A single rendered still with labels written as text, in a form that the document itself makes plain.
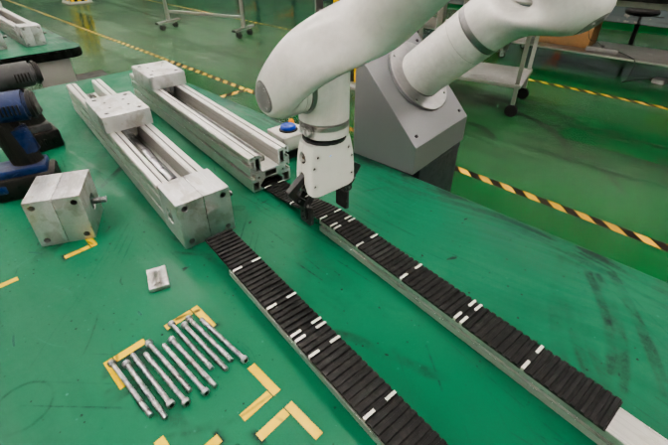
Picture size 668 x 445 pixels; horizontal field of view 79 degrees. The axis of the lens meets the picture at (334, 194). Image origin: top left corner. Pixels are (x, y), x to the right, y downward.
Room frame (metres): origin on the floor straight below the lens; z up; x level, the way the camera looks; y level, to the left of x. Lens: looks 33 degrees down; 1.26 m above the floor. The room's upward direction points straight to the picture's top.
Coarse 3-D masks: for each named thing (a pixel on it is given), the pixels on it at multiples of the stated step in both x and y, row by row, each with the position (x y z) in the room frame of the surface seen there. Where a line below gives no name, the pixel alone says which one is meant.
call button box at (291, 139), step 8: (272, 128) 0.97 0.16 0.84; (296, 128) 0.96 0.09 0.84; (272, 136) 0.94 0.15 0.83; (280, 136) 0.92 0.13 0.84; (288, 136) 0.92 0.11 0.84; (296, 136) 0.93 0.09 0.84; (288, 144) 0.91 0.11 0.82; (296, 144) 0.93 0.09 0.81; (288, 152) 0.91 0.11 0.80; (296, 152) 0.93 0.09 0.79
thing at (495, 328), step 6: (498, 318) 0.38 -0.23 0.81; (492, 324) 0.37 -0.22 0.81; (498, 324) 0.37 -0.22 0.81; (504, 324) 0.37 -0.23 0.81; (486, 330) 0.36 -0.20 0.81; (492, 330) 0.36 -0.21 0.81; (498, 330) 0.36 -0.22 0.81; (504, 330) 0.36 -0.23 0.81; (480, 336) 0.35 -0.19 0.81; (486, 336) 0.35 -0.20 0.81; (492, 336) 0.35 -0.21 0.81; (498, 336) 0.35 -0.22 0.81; (486, 342) 0.34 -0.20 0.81; (492, 342) 0.34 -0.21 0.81
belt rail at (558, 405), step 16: (336, 240) 0.58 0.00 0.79; (368, 256) 0.52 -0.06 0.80; (384, 272) 0.49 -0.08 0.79; (400, 288) 0.46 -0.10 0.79; (416, 304) 0.43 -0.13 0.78; (448, 320) 0.39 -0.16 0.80; (464, 336) 0.37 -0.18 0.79; (480, 352) 0.35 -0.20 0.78; (496, 352) 0.33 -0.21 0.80; (512, 368) 0.31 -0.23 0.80; (528, 384) 0.30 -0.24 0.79; (544, 400) 0.28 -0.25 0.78; (560, 400) 0.27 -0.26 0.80; (576, 416) 0.26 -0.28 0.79; (624, 416) 0.25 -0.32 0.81; (592, 432) 0.24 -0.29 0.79; (608, 432) 0.23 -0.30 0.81; (624, 432) 0.23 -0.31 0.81; (640, 432) 0.23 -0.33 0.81; (656, 432) 0.23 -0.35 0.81
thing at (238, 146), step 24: (144, 96) 1.29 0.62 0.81; (168, 96) 1.14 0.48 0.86; (192, 96) 1.15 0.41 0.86; (168, 120) 1.13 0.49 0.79; (192, 120) 0.98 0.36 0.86; (216, 120) 1.04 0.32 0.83; (240, 120) 0.96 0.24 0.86; (216, 144) 0.88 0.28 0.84; (240, 144) 0.82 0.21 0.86; (264, 144) 0.84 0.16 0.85; (240, 168) 0.79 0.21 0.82; (264, 168) 0.78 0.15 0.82; (288, 168) 0.82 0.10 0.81
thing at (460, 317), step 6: (474, 300) 0.41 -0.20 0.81; (468, 306) 0.40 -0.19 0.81; (474, 306) 0.40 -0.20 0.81; (480, 306) 0.40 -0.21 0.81; (462, 312) 0.39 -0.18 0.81; (468, 312) 0.39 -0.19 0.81; (474, 312) 0.39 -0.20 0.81; (456, 318) 0.38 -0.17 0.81; (462, 318) 0.38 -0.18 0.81; (468, 318) 0.38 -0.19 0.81; (462, 324) 0.37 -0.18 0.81
